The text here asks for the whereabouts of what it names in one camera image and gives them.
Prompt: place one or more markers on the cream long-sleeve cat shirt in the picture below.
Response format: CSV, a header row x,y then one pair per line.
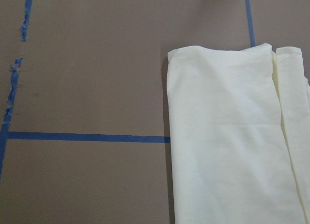
x,y
240,135

